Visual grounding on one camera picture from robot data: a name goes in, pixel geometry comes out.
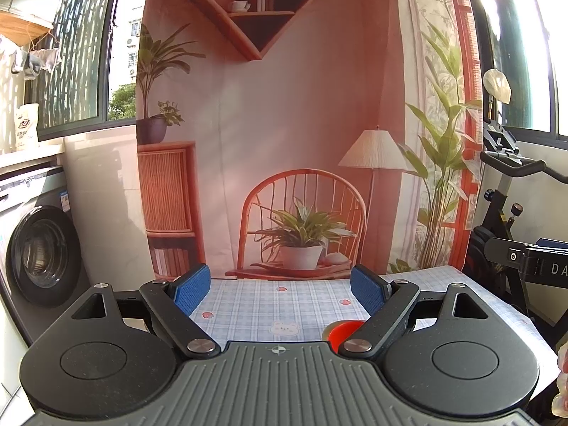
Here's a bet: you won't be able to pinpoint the printed room backdrop cloth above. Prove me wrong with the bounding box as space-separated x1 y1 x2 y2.
135 0 484 281

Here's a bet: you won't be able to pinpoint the person's right hand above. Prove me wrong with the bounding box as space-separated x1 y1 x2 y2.
551 342 568 422

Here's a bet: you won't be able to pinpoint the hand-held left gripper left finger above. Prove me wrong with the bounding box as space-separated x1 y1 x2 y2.
71 263 223 360

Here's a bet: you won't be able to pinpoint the grey washing machine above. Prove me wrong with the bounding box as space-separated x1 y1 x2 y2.
0 165 96 393

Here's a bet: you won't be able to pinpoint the red plastic bowl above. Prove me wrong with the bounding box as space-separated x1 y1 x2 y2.
332 322 368 352

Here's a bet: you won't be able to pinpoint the white detergent bag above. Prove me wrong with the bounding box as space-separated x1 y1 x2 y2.
15 103 40 150

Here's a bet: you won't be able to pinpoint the dark framed window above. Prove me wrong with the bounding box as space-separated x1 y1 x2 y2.
24 0 154 142

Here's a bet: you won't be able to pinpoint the hanging grey clothes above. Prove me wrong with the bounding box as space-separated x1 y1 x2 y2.
0 35 63 81

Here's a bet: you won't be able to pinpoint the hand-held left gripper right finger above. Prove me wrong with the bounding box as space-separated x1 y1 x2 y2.
339 263 490 359

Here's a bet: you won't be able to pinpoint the black exercise bike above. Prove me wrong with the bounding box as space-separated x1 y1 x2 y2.
468 118 568 351

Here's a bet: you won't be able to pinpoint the white plastic bag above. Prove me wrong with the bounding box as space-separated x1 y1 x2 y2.
483 69 512 104

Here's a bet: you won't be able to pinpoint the wooden wall shelf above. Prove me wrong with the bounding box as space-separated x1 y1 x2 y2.
0 9 54 48

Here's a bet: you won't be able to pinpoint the plaid printed tablecloth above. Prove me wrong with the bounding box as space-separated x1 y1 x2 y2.
124 265 559 365

